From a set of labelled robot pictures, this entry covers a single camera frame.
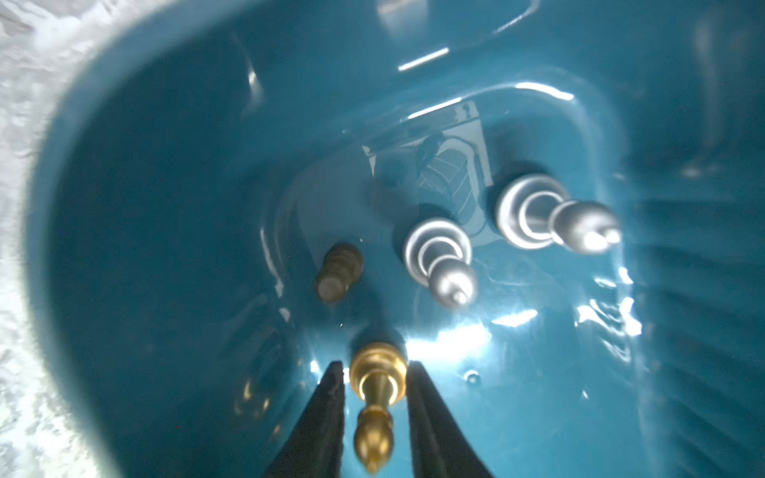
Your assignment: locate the dark chess piece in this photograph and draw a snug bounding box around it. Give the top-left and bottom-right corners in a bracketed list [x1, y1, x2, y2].
[315, 243, 364, 304]

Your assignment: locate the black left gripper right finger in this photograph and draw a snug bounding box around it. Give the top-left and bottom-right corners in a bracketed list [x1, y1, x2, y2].
[406, 360, 492, 478]

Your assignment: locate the silver chess piece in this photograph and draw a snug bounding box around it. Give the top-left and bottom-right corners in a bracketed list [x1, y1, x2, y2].
[402, 218, 478, 310]
[494, 174, 623, 255]

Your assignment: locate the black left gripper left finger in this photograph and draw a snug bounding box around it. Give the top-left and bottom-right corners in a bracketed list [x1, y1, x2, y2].
[262, 360, 346, 478]

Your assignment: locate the gold chess piece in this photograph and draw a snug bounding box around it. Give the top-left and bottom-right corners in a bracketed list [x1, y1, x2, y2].
[349, 343, 408, 475]

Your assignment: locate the teal plastic storage box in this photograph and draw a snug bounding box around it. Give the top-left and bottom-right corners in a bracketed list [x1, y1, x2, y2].
[23, 1, 764, 477]

